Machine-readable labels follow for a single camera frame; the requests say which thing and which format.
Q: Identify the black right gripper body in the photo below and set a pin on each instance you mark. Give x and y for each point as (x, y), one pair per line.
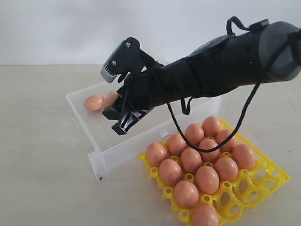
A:
(148, 86)

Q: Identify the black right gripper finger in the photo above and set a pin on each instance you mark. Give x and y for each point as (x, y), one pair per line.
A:
(128, 119)
(115, 111)

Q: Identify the clear plastic bin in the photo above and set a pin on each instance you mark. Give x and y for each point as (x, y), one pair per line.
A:
(111, 151)

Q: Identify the yellow plastic egg tray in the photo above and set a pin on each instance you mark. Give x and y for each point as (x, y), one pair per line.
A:
(249, 189)

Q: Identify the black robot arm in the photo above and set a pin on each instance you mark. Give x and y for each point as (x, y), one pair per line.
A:
(265, 53)

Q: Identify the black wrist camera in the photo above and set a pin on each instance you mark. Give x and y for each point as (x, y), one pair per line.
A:
(126, 58)

